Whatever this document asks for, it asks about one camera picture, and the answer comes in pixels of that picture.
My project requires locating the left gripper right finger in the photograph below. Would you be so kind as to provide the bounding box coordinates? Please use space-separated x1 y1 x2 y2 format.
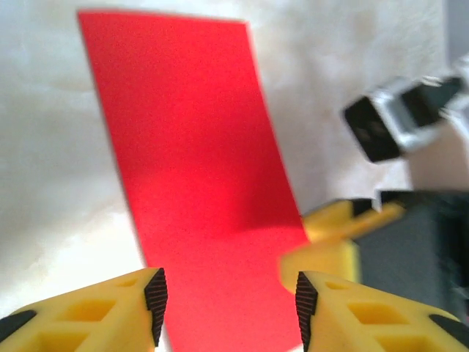
295 271 469 352

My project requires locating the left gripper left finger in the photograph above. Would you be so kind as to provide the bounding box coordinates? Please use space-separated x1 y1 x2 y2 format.
0 267 169 352

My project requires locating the red paper sheet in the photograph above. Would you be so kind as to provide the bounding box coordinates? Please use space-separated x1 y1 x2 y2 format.
77 10 311 352

